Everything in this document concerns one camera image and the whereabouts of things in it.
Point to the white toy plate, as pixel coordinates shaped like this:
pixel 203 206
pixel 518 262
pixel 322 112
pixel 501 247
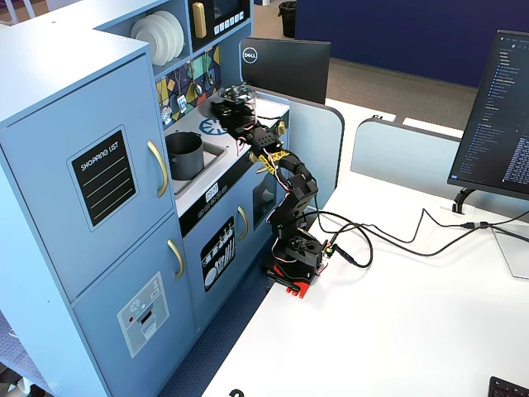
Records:
pixel 180 35
pixel 144 37
pixel 169 35

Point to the pale blue desk partition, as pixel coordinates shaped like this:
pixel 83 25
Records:
pixel 318 157
pixel 392 153

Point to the steel slotted spatula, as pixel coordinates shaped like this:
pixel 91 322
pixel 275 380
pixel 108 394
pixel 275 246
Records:
pixel 182 103

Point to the blue oven door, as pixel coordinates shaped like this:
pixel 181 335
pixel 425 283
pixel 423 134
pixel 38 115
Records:
pixel 264 207

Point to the gray monitor stand base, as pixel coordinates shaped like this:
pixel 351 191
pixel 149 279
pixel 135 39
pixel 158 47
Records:
pixel 516 256

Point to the blue dishwasher door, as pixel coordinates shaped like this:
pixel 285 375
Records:
pixel 192 269

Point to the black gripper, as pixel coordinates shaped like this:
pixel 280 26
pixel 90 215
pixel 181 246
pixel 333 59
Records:
pixel 230 110

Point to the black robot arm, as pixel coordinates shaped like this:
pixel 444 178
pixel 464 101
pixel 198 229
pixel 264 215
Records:
pixel 297 194

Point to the black keyboard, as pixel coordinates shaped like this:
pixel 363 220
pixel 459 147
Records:
pixel 508 388

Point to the black trash bin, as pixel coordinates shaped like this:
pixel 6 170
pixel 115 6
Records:
pixel 288 20

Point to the steel skimmer spoon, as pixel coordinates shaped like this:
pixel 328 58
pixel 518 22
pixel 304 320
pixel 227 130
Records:
pixel 166 116

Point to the black shopping list board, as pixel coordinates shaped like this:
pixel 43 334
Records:
pixel 103 178

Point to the gray pot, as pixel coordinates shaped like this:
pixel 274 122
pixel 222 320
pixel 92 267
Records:
pixel 188 163

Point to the small steel spoon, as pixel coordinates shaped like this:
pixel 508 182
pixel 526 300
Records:
pixel 211 80

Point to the gray toy sink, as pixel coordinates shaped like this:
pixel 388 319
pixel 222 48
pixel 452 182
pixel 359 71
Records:
pixel 215 155

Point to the stainless steel pot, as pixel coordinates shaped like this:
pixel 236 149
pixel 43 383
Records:
pixel 253 103

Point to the steel ladle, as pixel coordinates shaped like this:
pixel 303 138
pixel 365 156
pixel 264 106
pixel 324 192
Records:
pixel 198 90

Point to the tall blue fridge door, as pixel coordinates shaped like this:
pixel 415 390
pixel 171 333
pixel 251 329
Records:
pixel 41 186

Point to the fridge door with dispenser print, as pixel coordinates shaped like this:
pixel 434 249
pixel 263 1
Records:
pixel 124 289

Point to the monitor with lit screen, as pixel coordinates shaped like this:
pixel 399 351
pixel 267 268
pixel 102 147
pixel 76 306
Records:
pixel 496 124

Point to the gold stove knob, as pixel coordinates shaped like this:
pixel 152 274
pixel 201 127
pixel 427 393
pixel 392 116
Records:
pixel 282 128
pixel 252 157

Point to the blue wooden toy kitchen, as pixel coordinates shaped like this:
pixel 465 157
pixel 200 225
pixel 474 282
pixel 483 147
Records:
pixel 41 62

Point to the black Dell monitor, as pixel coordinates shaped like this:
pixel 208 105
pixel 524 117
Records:
pixel 289 70

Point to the glass steel pot lid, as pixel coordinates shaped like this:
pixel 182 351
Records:
pixel 237 92

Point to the red robot base clamp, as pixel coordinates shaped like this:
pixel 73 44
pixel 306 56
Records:
pixel 299 285

